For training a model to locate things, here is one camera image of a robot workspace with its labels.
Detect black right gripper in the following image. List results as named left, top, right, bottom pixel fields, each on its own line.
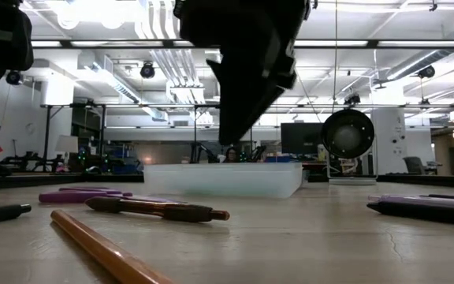
left=173, top=0, right=311, bottom=145

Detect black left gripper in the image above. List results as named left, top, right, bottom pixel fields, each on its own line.
left=0, top=0, right=35, bottom=95

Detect brown retractable pen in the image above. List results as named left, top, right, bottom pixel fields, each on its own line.
left=84, top=196, right=231, bottom=224

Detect purple scissors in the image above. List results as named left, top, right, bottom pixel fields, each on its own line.
left=38, top=186, right=184, bottom=205

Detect orange wooden pencil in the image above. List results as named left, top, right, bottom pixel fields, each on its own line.
left=50, top=209, right=175, bottom=284

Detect light purple pen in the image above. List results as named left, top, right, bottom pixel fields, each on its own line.
left=367, top=194, right=454, bottom=211

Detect translucent plastic supply box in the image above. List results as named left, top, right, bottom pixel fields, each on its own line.
left=143, top=163, right=303, bottom=200

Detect black ceiling spotlight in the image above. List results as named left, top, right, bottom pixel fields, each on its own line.
left=140, top=62, right=157, bottom=80
left=417, top=65, right=437, bottom=80
left=5, top=69, right=23, bottom=86

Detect person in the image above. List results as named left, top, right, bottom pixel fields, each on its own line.
left=221, top=146, right=239, bottom=164

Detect cylindrical spot lamp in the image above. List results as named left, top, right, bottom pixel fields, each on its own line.
left=321, top=108, right=376, bottom=160

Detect white lampshade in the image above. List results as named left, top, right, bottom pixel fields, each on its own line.
left=54, top=135, right=80, bottom=154

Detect black overhead light bar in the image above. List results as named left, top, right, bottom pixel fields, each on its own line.
left=29, top=38, right=454, bottom=50

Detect white round base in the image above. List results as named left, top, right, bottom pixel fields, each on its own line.
left=328, top=177, right=378, bottom=187

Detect grey office chair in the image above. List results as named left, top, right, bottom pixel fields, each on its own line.
left=403, top=156, right=427, bottom=176

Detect black background workstation frame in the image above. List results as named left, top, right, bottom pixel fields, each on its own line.
left=40, top=102, right=108, bottom=174

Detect black aluminium table frame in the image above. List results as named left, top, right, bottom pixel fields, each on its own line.
left=0, top=172, right=454, bottom=192

